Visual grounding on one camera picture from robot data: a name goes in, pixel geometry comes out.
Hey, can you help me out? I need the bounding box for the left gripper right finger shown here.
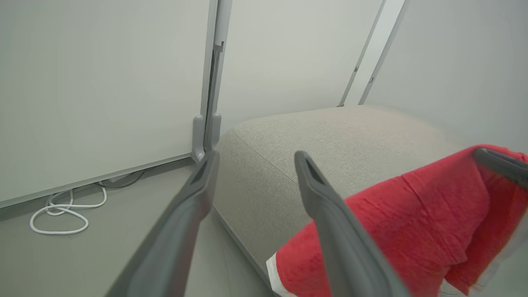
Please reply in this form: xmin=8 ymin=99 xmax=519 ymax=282
xmin=294 ymin=151 xmax=411 ymax=297

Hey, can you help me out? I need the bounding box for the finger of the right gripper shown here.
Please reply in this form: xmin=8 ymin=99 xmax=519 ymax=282
xmin=472 ymin=148 xmax=528 ymax=188

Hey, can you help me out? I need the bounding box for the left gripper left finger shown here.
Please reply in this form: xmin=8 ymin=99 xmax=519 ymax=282
xmin=105 ymin=151 xmax=220 ymax=297

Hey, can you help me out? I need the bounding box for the red garment white trim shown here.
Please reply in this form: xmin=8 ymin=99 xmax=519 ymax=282
xmin=266 ymin=144 xmax=528 ymax=297

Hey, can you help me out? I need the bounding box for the beige fabric sofa seat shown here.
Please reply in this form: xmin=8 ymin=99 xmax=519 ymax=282
xmin=211 ymin=105 xmax=473 ymax=295

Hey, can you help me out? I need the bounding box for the dark floor cable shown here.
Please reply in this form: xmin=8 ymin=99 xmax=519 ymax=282
xmin=99 ymin=169 xmax=146 ymax=189

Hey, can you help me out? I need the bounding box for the white coiled cable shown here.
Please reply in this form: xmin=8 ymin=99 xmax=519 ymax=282
xmin=30 ymin=186 xmax=108 ymax=236

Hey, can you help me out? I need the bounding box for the grey partition post with feet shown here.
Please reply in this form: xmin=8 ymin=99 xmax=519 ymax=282
xmin=192 ymin=0 xmax=232 ymax=162

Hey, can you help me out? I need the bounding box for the grey partition bottom rail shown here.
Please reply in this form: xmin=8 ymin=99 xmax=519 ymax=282
xmin=0 ymin=153 xmax=194 ymax=209

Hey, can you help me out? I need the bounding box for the grey slim partition post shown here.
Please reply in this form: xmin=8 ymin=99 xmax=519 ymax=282
xmin=337 ymin=0 xmax=411 ymax=107

